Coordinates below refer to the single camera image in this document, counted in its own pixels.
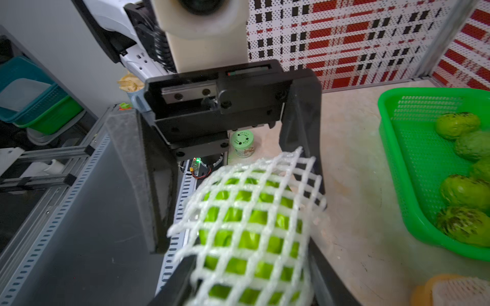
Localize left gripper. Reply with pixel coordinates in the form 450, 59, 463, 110
130, 59, 325, 201

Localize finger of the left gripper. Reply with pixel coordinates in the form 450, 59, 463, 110
105, 109, 179, 254

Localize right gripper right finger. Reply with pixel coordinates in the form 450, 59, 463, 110
308, 249, 361, 306

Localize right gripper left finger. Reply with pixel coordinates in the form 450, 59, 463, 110
148, 256, 197, 306

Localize green custard apple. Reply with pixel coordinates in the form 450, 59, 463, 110
436, 207, 489, 248
195, 177, 313, 306

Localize white foam net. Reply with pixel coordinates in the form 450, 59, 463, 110
166, 147, 329, 306

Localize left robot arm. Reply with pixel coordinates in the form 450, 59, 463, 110
74, 1, 322, 254

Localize green basket with apples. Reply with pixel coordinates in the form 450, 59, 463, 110
378, 87, 489, 261

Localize custard apple in basket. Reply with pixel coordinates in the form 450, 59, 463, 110
454, 131, 489, 161
470, 157, 490, 183
440, 175, 489, 212
435, 112, 481, 141

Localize yellow tray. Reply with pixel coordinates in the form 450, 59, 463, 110
410, 274, 489, 306

